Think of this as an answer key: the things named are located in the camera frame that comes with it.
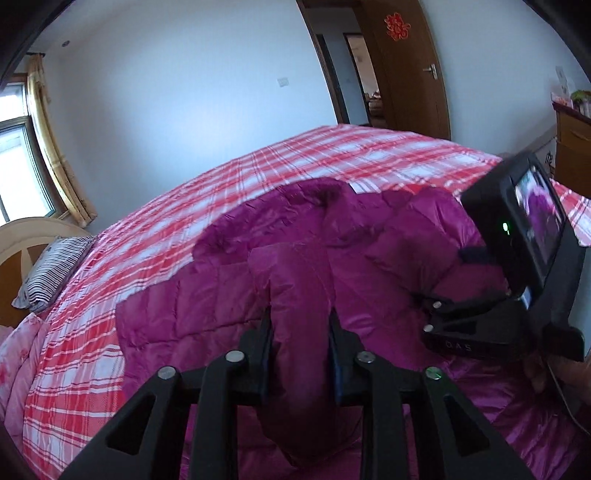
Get dark wooden door frame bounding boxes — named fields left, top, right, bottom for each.
left=297, top=0, right=352, bottom=126

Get magenta down jacket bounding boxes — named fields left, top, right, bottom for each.
left=115, top=176, right=591, bottom=480

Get wooden headboard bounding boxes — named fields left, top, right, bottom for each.
left=0, top=217, right=95, bottom=329

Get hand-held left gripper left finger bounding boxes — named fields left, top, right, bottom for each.
left=60, top=307, right=274, bottom=480

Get yellow curtain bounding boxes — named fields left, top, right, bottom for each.
left=25, top=53, right=99, bottom=228

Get red paper door decoration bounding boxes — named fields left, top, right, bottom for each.
left=385, top=13, right=411, bottom=42

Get window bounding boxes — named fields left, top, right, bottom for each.
left=0, top=83, right=63, bottom=227

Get person's right hand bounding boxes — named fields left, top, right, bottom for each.
left=526, top=354, right=591, bottom=416

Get striped pillow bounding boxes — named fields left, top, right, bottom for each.
left=11, top=235, right=100, bottom=312

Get assorted colourful packets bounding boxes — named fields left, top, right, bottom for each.
left=551, top=67, right=591, bottom=117

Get wooden cabinet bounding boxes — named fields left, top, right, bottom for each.
left=553, top=102, right=591, bottom=199

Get brown wooden door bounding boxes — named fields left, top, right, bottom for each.
left=360, top=0, right=452, bottom=141

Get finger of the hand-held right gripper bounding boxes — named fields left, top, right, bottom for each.
left=418, top=288, right=511, bottom=320

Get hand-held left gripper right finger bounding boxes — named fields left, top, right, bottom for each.
left=328, top=308, right=532, bottom=480

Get red plaid bed sheet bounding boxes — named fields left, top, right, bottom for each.
left=21, top=124, right=591, bottom=464

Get pink floral pillow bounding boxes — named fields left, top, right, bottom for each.
left=0, top=313, right=52, bottom=435

